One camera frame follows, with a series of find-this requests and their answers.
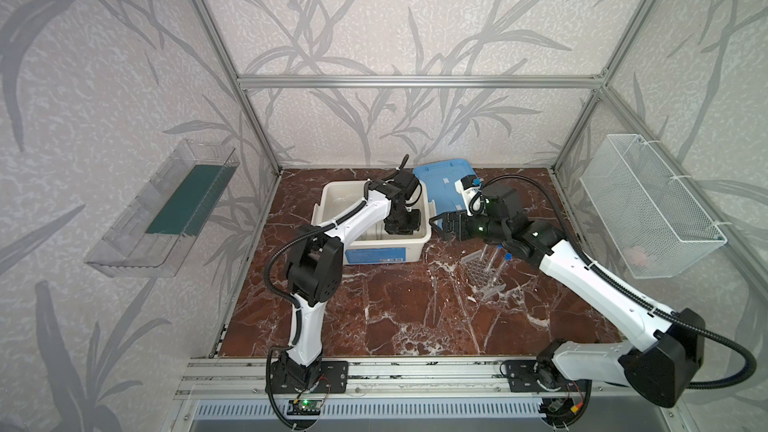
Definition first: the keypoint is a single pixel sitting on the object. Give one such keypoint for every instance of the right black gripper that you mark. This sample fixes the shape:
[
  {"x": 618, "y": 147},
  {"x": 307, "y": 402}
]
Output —
[{"x": 456, "y": 222}]

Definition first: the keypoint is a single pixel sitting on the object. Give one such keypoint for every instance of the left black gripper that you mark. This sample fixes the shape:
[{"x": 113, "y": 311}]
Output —
[{"x": 402, "y": 223}]

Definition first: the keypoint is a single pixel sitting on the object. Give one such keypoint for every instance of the white plastic tub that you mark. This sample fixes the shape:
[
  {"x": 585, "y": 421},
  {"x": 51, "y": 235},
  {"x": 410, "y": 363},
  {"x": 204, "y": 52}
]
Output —
[{"x": 375, "y": 245}]

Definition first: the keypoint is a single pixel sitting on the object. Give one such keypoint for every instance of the blue plastic lid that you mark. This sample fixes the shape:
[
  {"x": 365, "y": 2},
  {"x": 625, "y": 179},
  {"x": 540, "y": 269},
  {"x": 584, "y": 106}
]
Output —
[{"x": 437, "y": 186}]

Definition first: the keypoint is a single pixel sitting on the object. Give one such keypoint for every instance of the blue capped test tube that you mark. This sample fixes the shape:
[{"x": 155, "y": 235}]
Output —
[
  {"x": 504, "y": 265},
  {"x": 497, "y": 258}
]

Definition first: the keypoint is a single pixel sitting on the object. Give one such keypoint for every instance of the clear test tube rack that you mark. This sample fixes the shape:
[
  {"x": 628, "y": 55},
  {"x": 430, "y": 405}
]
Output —
[{"x": 483, "y": 282}]

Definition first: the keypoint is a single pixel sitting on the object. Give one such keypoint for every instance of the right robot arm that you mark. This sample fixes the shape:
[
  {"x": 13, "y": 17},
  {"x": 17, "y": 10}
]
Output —
[{"x": 662, "y": 350}]

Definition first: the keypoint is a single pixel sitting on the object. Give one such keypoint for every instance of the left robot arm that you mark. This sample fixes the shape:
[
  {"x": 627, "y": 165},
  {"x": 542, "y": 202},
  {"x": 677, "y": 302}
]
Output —
[{"x": 307, "y": 270}]

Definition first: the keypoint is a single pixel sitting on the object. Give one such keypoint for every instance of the green circuit board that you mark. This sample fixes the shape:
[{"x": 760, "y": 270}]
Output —
[{"x": 304, "y": 407}]

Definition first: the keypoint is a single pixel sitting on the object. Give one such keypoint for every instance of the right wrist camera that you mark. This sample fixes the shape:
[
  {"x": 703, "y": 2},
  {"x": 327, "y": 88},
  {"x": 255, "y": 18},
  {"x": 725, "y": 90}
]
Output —
[{"x": 468, "y": 187}]

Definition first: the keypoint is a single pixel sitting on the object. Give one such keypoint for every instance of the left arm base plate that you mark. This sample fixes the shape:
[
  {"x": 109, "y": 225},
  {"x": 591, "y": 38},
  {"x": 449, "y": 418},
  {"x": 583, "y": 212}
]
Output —
[{"x": 323, "y": 376}]

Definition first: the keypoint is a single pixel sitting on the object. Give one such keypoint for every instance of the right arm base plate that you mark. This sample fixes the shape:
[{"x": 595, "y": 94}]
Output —
[{"x": 528, "y": 375}]

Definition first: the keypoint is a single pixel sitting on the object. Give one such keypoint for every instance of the white wire mesh basket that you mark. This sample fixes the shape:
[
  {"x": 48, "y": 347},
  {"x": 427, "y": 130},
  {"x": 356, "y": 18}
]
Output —
[{"x": 643, "y": 202}]

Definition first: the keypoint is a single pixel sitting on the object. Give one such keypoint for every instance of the clear acrylic wall shelf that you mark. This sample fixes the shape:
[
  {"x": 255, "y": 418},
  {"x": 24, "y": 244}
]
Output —
[{"x": 153, "y": 236}]

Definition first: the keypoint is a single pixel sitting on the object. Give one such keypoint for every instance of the aluminium frame rail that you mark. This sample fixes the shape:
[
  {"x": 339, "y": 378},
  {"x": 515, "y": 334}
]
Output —
[{"x": 369, "y": 377}]

